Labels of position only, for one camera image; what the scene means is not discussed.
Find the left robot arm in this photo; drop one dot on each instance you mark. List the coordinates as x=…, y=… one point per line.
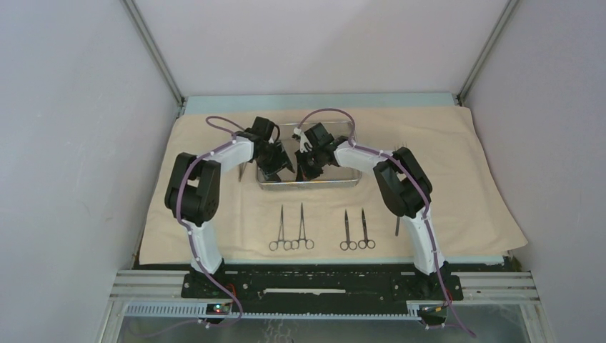
x=193, y=190

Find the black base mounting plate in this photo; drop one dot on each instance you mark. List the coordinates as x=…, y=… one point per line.
x=398, y=282

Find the beige cloth wrap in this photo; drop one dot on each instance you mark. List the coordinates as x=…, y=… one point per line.
x=469, y=216

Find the aluminium frame rail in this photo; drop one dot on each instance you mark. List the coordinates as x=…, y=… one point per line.
x=168, y=293

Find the metal hemostat clamp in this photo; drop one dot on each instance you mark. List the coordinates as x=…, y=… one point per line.
x=302, y=240
x=280, y=241

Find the metal surgical instrument tray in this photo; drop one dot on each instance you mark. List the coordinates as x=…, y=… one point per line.
x=331, y=177

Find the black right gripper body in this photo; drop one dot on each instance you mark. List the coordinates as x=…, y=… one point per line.
x=311, y=163

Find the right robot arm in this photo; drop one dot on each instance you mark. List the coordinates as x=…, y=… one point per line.
x=403, y=184

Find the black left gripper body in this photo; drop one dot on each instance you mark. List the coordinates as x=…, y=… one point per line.
x=274, y=159

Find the metal surgical scissors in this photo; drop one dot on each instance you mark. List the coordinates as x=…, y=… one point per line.
x=365, y=242

